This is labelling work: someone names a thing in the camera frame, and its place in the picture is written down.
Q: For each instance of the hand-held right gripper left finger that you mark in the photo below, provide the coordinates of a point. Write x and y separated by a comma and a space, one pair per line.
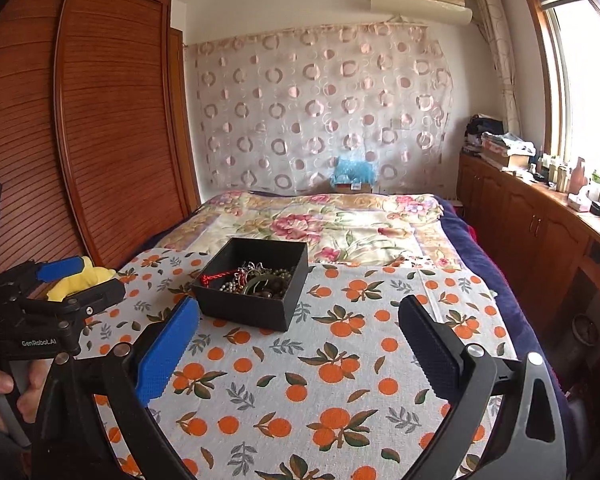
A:
165, 350

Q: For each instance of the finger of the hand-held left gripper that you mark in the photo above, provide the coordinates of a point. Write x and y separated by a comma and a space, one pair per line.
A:
100, 292
60, 269

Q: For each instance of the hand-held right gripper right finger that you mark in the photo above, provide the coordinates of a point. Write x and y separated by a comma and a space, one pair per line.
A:
430, 345

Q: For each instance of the black storage box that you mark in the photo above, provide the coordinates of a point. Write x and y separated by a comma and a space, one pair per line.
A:
245, 310

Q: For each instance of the green jade bangle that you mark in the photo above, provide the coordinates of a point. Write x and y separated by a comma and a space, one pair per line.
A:
255, 282

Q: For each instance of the yellow plush toy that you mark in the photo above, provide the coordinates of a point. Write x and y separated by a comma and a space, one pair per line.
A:
75, 286

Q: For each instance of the dark blue blanket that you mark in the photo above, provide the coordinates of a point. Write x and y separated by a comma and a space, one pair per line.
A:
485, 270

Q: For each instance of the orange fruit print sheet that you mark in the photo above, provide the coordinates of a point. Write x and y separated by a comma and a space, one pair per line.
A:
305, 385

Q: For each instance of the wooden slatted wardrobe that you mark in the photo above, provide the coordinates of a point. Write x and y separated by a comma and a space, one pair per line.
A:
80, 135

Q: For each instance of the long wooden cabinet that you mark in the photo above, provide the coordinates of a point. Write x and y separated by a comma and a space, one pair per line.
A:
530, 235

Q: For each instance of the dark round pot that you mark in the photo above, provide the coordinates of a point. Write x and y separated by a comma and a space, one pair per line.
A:
587, 329

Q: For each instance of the floral blanket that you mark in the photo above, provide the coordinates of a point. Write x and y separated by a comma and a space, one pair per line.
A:
305, 225

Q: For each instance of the light blue plush toy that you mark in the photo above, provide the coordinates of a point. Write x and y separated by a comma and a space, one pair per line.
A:
352, 170

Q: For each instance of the white tissue box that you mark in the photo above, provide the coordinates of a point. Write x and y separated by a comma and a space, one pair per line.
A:
578, 204

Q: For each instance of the pile of clothes and boxes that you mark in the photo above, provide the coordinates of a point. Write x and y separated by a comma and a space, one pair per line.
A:
500, 145

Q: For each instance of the group of small bottles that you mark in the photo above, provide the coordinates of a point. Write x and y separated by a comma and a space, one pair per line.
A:
552, 170

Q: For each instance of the brown vase shaped bottle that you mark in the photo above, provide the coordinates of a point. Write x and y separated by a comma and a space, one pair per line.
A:
578, 177

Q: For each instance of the patterned window curtain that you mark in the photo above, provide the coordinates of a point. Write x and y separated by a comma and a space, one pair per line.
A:
500, 60

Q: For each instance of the wooden framed window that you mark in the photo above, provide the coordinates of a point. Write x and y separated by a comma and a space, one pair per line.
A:
585, 70

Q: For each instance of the pink circle patterned wall curtain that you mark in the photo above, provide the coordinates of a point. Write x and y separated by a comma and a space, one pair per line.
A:
320, 110

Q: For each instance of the wall air conditioner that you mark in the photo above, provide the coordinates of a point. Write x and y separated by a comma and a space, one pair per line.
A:
420, 10

